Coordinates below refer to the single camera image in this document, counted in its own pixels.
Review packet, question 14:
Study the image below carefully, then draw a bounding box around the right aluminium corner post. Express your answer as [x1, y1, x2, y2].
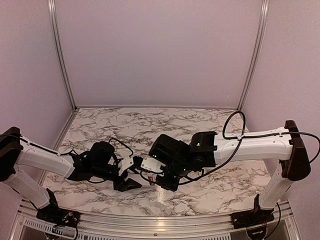
[237, 0, 270, 111]

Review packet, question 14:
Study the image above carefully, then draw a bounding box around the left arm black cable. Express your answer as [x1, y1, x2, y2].
[0, 134, 135, 183]

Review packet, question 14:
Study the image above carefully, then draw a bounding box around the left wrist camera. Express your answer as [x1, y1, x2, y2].
[117, 156, 143, 176]

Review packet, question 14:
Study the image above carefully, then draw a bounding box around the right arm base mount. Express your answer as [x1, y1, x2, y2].
[230, 193, 275, 229]

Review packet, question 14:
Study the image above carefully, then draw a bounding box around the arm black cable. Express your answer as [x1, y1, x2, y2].
[139, 110, 320, 186]
[0, 134, 135, 183]

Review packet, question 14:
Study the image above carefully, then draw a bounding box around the orange black battery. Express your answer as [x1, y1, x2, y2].
[148, 176, 155, 186]

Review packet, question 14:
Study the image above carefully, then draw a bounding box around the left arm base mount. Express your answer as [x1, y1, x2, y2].
[36, 188, 80, 228]

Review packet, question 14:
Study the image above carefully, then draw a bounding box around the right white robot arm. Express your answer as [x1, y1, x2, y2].
[142, 120, 311, 224]

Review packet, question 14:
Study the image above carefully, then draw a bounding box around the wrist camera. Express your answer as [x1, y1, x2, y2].
[140, 157, 164, 174]
[117, 156, 143, 176]

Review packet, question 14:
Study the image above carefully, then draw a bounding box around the front aluminium frame rail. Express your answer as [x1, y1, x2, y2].
[9, 202, 301, 240]

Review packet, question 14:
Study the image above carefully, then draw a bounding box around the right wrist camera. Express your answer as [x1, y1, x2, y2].
[140, 157, 164, 174]

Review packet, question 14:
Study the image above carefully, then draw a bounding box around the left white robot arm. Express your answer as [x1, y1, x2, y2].
[0, 127, 142, 223]

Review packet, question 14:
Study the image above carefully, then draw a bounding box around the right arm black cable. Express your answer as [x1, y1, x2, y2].
[139, 110, 320, 186]

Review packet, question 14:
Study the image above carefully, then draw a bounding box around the white remote control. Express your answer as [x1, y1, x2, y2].
[140, 175, 156, 187]

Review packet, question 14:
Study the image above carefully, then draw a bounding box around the aluminium corner post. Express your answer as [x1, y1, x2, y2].
[237, 0, 270, 111]
[48, 0, 77, 112]

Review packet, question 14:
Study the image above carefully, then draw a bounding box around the left aluminium corner post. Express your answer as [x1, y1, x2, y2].
[48, 0, 77, 112]

